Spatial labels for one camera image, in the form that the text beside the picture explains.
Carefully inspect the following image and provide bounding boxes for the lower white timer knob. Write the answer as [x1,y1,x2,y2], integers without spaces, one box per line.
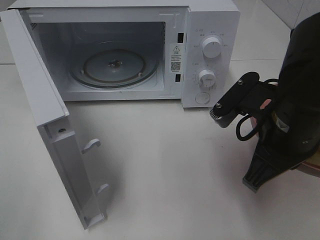
[198,69,216,88]

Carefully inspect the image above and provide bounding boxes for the upper white power knob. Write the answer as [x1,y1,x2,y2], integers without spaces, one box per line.
[202,36,222,59]

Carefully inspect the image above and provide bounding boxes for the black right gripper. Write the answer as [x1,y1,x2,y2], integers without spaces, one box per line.
[241,82,320,193]

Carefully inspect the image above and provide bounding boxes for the pink round plate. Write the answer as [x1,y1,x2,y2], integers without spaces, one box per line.
[249,83,320,178]

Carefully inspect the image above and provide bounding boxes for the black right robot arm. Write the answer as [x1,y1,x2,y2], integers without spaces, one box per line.
[242,13,320,192]

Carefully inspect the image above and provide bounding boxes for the white warning sticker with QR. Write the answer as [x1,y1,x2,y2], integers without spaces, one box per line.
[169,43,185,73]

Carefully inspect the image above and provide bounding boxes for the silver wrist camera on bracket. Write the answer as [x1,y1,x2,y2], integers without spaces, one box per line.
[209,71,260,128]

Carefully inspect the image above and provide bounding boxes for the round white door button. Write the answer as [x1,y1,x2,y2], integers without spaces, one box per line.
[195,92,210,104]

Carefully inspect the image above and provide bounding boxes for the white microwave oven body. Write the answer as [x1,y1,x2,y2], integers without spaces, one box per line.
[6,0,240,108]

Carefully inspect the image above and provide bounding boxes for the glass microwave turntable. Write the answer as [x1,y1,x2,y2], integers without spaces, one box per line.
[69,41,164,89]

